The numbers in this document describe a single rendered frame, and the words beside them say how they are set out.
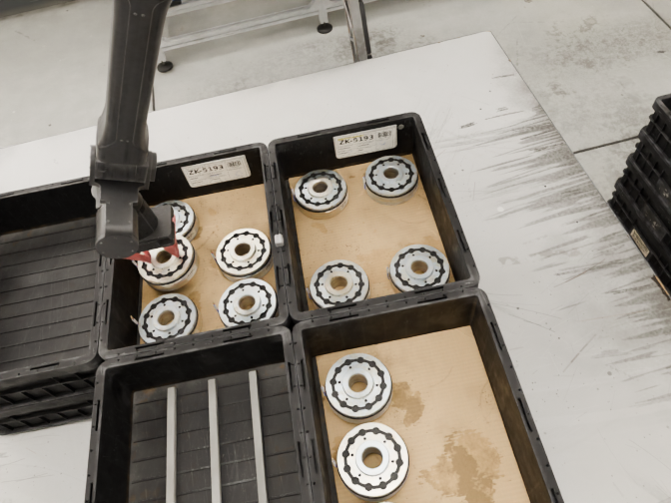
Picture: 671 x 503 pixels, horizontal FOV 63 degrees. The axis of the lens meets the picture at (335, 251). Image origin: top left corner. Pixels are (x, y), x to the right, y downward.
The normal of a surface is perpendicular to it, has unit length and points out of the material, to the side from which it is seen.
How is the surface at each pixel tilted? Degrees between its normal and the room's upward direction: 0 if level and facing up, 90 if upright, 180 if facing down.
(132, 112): 102
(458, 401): 0
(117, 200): 28
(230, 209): 0
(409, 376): 0
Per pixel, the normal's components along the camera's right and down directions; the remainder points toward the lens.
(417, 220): -0.11, -0.55
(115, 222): 0.37, -0.52
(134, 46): 0.14, 0.92
